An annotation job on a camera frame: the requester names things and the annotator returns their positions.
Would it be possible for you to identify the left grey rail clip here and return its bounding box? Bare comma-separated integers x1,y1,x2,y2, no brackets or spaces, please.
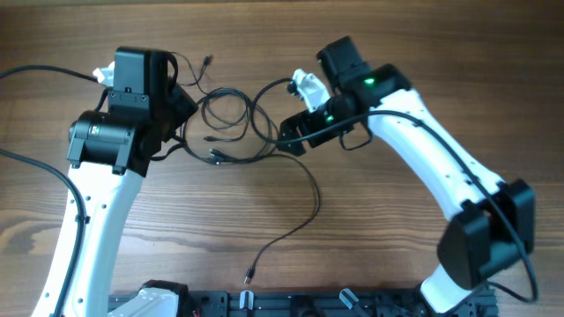
239,290,255,311

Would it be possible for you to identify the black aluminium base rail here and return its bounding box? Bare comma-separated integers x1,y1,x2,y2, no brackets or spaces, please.
108,288,499,317

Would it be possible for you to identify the left camera black cable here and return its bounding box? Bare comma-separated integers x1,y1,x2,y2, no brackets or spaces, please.
0,64,100,317

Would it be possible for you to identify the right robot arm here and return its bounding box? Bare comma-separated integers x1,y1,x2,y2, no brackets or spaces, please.
277,37,535,316

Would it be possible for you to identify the black USB cable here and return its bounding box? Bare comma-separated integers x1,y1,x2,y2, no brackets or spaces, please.
169,51,322,285

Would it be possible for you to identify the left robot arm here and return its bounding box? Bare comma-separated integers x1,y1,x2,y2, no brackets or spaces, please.
33,47,197,316

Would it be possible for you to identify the grey rail clip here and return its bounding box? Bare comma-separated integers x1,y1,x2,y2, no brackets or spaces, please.
239,290,255,311
338,288,360,311

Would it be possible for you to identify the right grey rail clip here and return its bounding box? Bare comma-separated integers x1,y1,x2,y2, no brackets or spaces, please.
338,288,360,311

